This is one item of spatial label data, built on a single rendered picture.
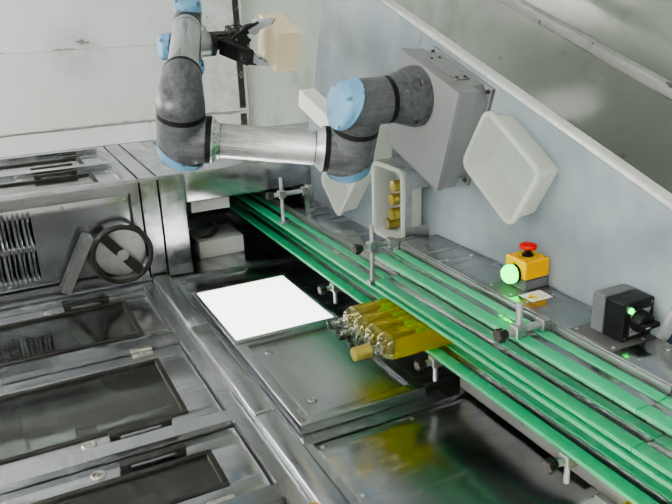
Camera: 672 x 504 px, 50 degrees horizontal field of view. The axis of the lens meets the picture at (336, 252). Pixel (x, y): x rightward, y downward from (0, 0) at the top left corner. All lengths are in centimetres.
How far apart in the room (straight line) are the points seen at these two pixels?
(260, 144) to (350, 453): 76
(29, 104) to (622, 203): 431
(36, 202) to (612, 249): 177
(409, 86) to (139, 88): 373
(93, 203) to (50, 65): 275
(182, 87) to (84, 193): 90
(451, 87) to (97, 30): 381
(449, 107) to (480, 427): 75
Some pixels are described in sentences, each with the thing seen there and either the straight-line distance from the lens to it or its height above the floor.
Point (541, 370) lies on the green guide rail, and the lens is 154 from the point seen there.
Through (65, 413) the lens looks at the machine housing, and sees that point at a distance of 197.
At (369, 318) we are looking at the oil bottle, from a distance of 182.
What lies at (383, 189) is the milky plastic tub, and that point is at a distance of 215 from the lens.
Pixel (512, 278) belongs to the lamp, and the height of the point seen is 85.
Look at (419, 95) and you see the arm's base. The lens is 177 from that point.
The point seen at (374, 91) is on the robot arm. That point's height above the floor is 100.
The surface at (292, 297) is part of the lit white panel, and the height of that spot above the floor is 104.
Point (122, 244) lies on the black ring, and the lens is 259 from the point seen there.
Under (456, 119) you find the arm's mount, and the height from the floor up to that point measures 84.
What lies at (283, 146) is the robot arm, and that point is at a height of 119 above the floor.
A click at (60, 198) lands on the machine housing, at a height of 165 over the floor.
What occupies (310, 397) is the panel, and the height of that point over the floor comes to 125.
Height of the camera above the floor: 185
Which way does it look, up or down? 24 degrees down
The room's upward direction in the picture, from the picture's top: 101 degrees counter-clockwise
